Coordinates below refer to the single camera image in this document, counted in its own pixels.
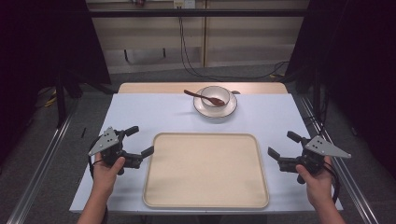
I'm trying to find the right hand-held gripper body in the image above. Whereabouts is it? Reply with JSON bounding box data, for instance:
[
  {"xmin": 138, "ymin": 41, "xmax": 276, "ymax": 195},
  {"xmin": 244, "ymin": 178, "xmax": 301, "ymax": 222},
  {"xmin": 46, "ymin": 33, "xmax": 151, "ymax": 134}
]
[{"xmin": 296, "ymin": 134, "xmax": 352, "ymax": 185}]

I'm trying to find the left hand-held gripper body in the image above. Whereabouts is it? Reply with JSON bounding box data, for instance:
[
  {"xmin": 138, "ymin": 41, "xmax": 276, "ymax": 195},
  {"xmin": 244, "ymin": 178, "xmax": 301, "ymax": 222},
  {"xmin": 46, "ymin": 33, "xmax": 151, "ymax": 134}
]
[{"xmin": 88, "ymin": 126, "xmax": 129, "ymax": 176}]

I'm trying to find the person's left hand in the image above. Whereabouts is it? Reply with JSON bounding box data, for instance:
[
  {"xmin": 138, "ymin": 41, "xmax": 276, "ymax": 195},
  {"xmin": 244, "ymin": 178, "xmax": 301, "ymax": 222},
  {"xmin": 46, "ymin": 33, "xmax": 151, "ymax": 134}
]
[{"xmin": 92, "ymin": 151, "xmax": 127, "ymax": 200}]

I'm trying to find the person's right hand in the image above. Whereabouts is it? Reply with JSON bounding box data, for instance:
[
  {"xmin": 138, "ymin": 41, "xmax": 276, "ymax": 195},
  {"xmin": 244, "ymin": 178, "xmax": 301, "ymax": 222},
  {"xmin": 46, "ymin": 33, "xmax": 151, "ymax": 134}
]
[{"xmin": 295, "ymin": 155, "xmax": 334, "ymax": 208}]

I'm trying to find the white table cover sheet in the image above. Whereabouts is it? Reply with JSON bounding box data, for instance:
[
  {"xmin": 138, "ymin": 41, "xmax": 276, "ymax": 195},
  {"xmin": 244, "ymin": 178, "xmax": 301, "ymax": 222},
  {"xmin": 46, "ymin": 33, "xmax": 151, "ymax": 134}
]
[{"xmin": 68, "ymin": 92, "xmax": 344, "ymax": 216}]

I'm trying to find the beige rectangular tray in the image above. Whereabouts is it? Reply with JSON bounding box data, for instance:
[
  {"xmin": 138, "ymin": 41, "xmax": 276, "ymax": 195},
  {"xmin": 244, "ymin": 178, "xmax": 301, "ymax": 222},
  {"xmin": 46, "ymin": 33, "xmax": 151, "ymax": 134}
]
[{"xmin": 142, "ymin": 132, "xmax": 271, "ymax": 210}]

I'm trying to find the brown wooden spoon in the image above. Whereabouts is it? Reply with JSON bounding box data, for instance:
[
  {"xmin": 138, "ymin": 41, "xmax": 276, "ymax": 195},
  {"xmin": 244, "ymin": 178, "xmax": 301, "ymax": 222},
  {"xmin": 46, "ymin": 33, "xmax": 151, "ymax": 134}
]
[{"xmin": 183, "ymin": 89, "xmax": 226, "ymax": 107}]

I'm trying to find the black curtain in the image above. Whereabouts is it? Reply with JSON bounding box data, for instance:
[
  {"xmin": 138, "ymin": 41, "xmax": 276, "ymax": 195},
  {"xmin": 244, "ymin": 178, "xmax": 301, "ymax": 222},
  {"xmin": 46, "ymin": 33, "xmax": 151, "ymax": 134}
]
[
  {"xmin": 283, "ymin": 0, "xmax": 396, "ymax": 180},
  {"xmin": 0, "ymin": 0, "xmax": 112, "ymax": 167}
]

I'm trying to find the white saucer with dark rim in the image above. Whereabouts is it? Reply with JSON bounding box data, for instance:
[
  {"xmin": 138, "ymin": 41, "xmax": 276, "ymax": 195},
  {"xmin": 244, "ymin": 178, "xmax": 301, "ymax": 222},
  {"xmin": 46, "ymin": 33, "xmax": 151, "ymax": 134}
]
[{"xmin": 192, "ymin": 89, "xmax": 238, "ymax": 119}]

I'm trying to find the white ceramic bowl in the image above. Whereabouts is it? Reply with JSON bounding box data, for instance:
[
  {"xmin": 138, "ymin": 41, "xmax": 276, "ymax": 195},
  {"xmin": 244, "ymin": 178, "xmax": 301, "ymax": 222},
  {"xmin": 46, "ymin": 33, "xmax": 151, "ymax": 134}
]
[{"xmin": 200, "ymin": 85, "xmax": 232, "ymax": 110}]

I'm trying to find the aluminium frame rail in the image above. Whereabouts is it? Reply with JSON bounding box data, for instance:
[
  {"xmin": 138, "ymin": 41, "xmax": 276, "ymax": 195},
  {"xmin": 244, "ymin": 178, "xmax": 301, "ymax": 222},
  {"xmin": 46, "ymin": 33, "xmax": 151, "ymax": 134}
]
[
  {"xmin": 298, "ymin": 92, "xmax": 380, "ymax": 224},
  {"xmin": 6, "ymin": 100, "xmax": 81, "ymax": 224}
]

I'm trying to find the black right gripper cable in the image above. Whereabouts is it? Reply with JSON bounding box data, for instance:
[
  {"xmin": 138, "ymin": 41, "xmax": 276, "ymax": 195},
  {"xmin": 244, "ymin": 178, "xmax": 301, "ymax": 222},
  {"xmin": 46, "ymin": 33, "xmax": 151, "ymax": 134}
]
[{"xmin": 322, "ymin": 161, "xmax": 342, "ymax": 205}]

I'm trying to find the yellow cable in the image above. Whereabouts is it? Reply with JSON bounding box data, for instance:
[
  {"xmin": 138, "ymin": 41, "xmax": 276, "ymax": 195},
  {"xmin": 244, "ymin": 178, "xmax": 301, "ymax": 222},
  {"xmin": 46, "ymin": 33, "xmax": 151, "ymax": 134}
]
[{"xmin": 43, "ymin": 89, "xmax": 58, "ymax": 108}]

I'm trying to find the black floor cable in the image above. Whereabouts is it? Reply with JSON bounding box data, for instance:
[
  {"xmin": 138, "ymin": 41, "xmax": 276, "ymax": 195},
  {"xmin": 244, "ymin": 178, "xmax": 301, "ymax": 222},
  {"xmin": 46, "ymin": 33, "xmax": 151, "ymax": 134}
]
[{"xmin": 177, "ymin": 15, "xmax": 290, "ymax": 83}]

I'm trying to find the black horizontal frame bar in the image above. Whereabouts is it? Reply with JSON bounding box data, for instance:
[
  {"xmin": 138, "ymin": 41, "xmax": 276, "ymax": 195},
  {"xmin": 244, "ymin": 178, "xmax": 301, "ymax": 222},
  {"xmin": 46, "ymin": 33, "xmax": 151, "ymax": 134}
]
[{"xmin": 88, "ymin": 8, "xmax": 310, "ymax": 19}]

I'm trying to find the white wall socket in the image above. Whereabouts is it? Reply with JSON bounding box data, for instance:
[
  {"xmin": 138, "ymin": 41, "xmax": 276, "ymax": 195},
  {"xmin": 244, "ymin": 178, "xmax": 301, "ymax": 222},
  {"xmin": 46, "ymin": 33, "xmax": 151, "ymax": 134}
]
[{"xmin": 173, "ymin": 0, "xmax": 196, "ymax": 9}]

